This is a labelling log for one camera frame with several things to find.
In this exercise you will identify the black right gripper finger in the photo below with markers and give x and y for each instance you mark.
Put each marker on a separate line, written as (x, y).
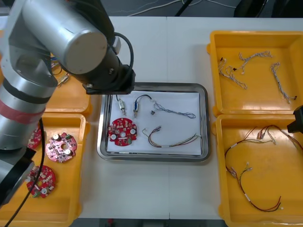
(299, 111)
(296, 127)

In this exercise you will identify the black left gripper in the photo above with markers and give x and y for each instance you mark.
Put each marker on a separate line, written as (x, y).
(111, 82)

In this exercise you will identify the silver-grey and black left arm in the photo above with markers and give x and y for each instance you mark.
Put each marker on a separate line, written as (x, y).
(47, 47)

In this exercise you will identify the white label metal solenoid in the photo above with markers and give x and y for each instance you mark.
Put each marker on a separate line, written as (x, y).
(121, 104)

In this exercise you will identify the blue label metal solenoid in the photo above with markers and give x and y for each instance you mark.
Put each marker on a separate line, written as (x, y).
(136, 107)

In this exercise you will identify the yellow-orange plastic bin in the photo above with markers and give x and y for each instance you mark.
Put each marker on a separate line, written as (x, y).
(71, 99)
(267, 179)
(68, 189)
(258, 99)

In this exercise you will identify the round red circuit board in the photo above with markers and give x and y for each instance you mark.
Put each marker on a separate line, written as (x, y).
(35, 140)
(56, 147)
(118, 139)
(45, 184)

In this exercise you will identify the white sheet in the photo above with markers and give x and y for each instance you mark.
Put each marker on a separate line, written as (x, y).
(175, 125)

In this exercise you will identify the steel tray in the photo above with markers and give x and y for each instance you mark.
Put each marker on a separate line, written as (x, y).
(208, 123)

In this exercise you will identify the black furniture base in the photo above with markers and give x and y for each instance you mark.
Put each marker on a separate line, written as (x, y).
(265, 8)

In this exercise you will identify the pale grey left wrist camera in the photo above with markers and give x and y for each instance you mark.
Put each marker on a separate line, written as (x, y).
(117, 45)

